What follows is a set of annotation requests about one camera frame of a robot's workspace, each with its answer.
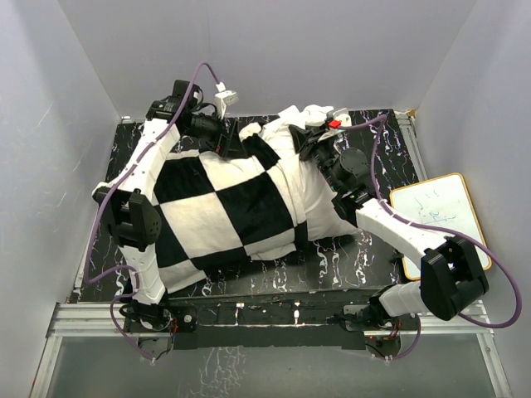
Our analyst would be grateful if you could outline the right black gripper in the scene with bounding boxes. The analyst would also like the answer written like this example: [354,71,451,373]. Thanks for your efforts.
[290,123,342,193]

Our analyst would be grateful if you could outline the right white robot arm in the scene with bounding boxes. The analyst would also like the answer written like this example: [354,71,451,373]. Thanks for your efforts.
[289,121,490,329]

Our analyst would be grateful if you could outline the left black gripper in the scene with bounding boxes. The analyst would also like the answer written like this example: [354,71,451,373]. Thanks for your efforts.
[185,111,249,163]

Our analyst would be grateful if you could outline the black white checkered pillowcase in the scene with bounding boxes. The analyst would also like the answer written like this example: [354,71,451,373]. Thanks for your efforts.
[153,133,308,293]

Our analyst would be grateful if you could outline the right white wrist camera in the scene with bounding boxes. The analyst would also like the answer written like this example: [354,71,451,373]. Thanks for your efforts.
[324,108,352,132]

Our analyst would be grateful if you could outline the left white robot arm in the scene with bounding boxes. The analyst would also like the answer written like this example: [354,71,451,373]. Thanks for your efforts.
[93,80,238,332]

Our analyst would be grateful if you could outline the whiteboard with orange frame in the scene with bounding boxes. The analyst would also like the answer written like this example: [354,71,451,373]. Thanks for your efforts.
[388,172,493,279]

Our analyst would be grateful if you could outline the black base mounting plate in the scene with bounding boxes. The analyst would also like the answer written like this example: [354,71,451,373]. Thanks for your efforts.
[119,289,419,355]

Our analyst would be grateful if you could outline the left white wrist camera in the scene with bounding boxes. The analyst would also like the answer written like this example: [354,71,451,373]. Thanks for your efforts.
[213,81,239,119]

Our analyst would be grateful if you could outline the aluminium frame rail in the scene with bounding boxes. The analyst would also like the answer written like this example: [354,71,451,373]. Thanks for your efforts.
[31,291,512,397]

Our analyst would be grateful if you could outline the white pillow insert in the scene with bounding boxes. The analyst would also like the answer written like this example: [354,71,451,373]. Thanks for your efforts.
[239,104,358,240]

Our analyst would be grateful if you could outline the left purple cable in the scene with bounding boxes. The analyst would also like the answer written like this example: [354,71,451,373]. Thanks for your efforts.
[82,61,225,364]

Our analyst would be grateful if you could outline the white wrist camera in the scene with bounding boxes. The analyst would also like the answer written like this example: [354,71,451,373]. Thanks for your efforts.
[324,108,352,132]
[213,81,239,119]

